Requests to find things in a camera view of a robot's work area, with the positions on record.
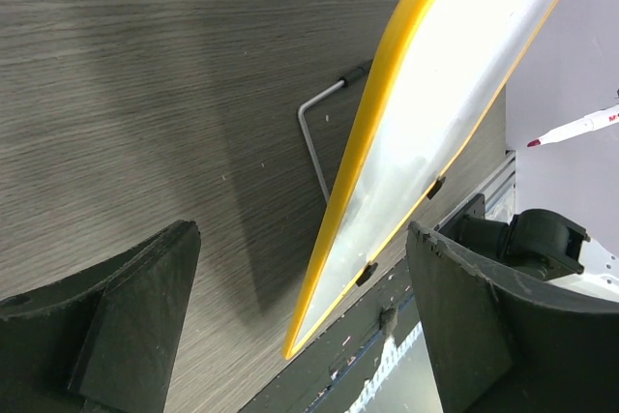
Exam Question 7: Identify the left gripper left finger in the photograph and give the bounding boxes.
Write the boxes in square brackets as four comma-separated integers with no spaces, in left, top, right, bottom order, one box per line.
[1,221,200,412]

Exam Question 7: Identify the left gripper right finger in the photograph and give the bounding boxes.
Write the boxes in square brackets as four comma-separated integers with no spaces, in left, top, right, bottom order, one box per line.
[406,222,618,412]

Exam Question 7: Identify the pink whiteboard marker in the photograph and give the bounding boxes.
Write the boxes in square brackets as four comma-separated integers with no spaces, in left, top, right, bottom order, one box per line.
[527,104,618,148]

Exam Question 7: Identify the orange framed whiteboard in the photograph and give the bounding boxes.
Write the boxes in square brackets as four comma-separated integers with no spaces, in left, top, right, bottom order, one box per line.
[282,0,558,359]

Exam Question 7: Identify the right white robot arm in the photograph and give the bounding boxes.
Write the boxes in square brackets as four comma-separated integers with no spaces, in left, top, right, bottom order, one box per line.
[435,193,618,302]

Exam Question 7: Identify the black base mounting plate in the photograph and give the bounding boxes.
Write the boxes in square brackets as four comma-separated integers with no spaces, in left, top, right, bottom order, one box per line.
[241,258,419,413]

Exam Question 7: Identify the metal whiteboard stand wire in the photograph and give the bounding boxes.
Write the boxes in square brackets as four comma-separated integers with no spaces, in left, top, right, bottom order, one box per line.
[296,64,368,203]

